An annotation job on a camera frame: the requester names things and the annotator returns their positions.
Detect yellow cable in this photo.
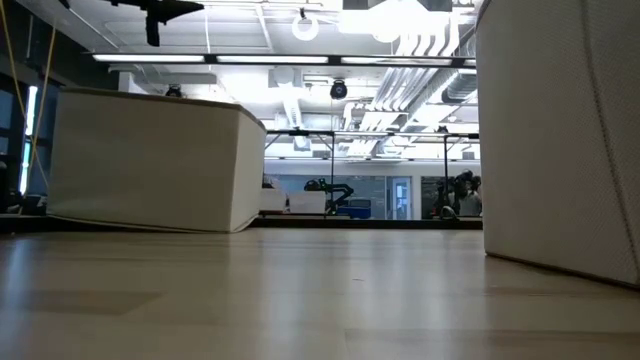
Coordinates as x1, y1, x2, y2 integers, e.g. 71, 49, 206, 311
0, 0, 57, 191

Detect beige fabric bin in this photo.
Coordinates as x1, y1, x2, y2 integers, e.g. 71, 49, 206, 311
474, 0, 640, 290
47, 87, 268, 234

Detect white box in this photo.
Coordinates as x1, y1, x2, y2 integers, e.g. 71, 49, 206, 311
289, 191, 327, 215
259, 187, 290, 214

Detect glass door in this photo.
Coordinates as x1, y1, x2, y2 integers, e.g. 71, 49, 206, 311
385, 175, 414, 221

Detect black background station frame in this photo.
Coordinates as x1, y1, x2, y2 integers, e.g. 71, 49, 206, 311
264, 129, 481, 221

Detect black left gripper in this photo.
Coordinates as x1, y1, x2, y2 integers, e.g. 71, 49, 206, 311
110, 0, 205, 46

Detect white ceiling pipes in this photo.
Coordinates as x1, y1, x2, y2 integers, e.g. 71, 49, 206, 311
344, 14, 476, 156

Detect person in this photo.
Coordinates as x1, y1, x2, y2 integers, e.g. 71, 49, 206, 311
457, 174, 484, 217

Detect white hanging ring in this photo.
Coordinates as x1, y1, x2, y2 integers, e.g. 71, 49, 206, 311
291, 12, 320, 43

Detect long ceiling light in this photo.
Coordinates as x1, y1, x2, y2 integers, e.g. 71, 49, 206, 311
340, 56, 454, 65
216, 54, 330, 65
92, 53, 206, 64

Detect vertical light strip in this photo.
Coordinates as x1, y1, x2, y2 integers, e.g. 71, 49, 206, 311
19, 84, 39, 196

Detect blue bin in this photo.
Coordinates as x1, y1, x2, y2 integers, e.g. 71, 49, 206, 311
335, 198, 373, 220

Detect black aluminium table frame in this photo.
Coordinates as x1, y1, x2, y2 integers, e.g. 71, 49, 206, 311
0, 213, 484, 234

